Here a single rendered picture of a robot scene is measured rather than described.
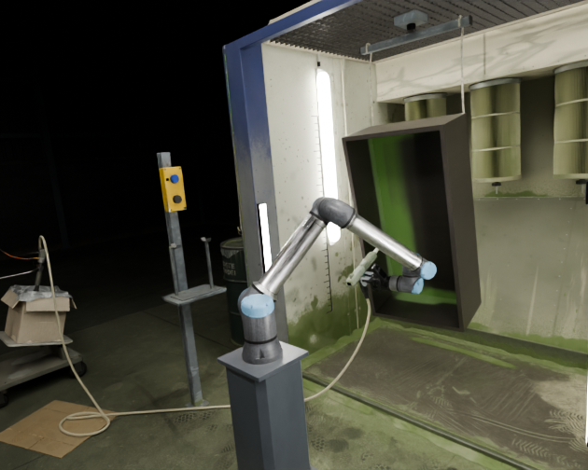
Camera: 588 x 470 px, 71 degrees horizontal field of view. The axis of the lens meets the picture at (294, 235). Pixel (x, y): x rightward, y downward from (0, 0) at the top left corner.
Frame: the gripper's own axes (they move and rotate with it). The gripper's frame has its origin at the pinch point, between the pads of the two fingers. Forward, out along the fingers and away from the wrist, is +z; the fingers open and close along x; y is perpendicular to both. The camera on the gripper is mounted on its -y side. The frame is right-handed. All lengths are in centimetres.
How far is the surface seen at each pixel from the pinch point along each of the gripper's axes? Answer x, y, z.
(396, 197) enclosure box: 62, -18, -2
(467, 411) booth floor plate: -16, 77, -57
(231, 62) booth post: 42, -126, 79
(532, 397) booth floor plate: 14, 90, -84
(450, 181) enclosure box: 31, -44, -49
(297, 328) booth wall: -7, 53, 62
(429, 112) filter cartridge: 164, -39, 6
